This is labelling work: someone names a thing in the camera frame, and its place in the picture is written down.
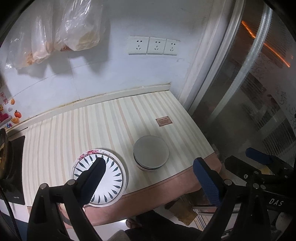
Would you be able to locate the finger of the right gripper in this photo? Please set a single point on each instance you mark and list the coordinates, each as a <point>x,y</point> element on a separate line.
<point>244,171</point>
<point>270,161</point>

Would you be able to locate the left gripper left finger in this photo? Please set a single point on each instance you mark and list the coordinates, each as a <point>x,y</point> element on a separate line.
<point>78,193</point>

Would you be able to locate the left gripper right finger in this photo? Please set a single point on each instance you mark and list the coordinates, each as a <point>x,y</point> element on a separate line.
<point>217,193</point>

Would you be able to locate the white bowl dark rim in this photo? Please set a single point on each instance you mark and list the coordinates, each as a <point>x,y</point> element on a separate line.
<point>150,165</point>

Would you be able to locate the white bowl blue rim dots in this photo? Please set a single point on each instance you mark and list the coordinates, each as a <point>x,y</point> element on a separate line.
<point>148,147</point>

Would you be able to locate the floral rim plate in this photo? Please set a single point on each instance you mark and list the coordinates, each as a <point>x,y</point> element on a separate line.
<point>111,180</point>

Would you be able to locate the sliding glass door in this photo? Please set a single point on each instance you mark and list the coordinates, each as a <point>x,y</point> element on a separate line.
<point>248,96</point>

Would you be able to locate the black induction cooker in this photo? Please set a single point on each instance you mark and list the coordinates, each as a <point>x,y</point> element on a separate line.
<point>13,187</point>

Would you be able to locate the brown mat label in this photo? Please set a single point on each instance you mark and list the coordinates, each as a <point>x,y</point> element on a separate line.
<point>163,121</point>

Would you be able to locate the clear plastic bag left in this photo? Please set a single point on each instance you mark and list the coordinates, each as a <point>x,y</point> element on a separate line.
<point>20,49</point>

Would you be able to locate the clear plastic bag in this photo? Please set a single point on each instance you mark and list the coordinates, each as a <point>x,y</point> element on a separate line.
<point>20,49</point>
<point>80,26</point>
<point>43,30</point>

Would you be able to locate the clear plastic bag right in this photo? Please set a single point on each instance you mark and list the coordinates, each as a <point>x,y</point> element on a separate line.
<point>80,26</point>

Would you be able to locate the clear plastic bag middle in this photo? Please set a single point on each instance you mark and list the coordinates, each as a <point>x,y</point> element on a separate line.
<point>43,30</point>

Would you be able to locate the colourful fruit wall sticker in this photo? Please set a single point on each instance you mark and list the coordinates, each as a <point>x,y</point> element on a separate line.
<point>10,114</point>

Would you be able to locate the white wall socket right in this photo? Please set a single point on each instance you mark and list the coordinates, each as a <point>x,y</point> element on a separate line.
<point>171,47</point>

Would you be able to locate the white wall socket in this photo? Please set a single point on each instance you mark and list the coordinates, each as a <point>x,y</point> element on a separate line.
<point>171,47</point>
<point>137,45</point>
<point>156,45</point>

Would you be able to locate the white wall socket middle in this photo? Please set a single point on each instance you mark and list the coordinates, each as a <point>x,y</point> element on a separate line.
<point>156,45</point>

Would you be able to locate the white wall socket left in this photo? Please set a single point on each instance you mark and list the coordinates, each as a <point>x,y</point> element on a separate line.
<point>137,45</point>

